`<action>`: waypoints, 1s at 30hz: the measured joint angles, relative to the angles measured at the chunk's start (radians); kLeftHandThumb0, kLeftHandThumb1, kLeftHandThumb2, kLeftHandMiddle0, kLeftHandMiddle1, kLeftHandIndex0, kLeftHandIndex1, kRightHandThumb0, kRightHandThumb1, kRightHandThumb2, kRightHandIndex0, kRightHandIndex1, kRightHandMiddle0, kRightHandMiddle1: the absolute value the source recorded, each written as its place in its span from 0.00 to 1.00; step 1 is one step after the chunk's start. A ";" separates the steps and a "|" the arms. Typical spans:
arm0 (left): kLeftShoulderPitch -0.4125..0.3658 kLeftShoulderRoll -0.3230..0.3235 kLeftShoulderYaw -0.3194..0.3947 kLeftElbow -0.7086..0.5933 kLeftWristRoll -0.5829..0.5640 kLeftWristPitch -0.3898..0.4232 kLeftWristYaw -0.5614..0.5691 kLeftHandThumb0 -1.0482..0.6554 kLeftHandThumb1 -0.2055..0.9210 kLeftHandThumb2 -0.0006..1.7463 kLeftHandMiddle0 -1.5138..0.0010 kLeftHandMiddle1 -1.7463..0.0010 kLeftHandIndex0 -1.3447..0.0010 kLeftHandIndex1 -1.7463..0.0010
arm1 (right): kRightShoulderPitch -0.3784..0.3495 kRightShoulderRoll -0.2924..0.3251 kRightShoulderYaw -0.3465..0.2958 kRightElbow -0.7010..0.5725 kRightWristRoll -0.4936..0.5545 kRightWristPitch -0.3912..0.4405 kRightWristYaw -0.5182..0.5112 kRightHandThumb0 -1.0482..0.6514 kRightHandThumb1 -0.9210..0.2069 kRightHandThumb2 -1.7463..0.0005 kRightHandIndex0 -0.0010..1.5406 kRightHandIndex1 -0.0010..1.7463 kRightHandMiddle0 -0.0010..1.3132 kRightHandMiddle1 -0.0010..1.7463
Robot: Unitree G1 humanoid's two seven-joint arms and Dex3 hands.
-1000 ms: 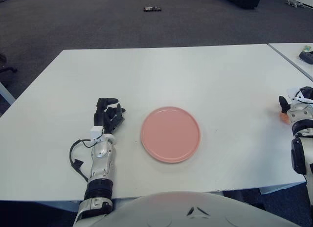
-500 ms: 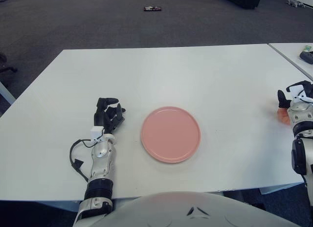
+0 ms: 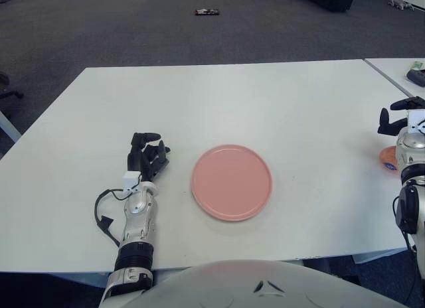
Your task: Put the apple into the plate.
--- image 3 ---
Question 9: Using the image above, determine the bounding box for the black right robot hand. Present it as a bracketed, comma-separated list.
[377, 96, 425, 136]

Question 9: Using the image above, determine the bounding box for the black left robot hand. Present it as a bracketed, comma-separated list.
[127, 131, 172, 183]

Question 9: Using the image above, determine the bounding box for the pink round plate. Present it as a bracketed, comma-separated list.
[191, 143, 274, 222]

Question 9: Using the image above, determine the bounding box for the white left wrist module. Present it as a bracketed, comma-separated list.
[122, 171, 142, 193]

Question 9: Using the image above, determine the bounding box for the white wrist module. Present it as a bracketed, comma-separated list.
[407, 110, 425, 135]
[122, 171, 142, 193]

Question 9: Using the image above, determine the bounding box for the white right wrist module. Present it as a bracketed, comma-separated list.
[407, 110, 425, 135]

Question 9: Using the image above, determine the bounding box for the dark grey handheld controller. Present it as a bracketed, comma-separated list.
[406, 68, 425, 88]

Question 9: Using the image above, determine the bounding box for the small grey robot dog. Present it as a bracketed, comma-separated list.
[388, 0, 416, 10]

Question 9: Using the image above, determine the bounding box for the white table leg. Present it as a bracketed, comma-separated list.
[0, 108, 23, 143]

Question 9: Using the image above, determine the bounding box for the black office chair base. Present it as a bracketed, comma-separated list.
[0, 72, 25, 100]

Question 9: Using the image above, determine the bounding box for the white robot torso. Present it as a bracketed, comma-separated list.
[99, 260, 411, 308]

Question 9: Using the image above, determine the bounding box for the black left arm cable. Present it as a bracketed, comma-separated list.
[94, 189, 129, 248]

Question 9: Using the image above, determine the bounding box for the white table frame beam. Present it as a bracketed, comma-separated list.
[352, 250, 386, 264]

